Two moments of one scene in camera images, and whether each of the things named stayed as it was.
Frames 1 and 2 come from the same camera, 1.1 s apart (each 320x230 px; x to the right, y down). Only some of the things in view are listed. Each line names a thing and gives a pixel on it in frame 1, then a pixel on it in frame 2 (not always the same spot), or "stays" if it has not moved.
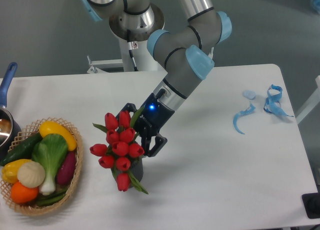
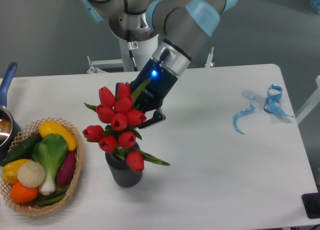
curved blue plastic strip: x=249 y=110 stays
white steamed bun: x=31 y=174 stays
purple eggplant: x=66 y=172 stays
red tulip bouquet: x=121 y=148 to x=119 y=115
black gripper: x=151 y=120 to x=155 y=94
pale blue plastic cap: x=250 y=94 stays
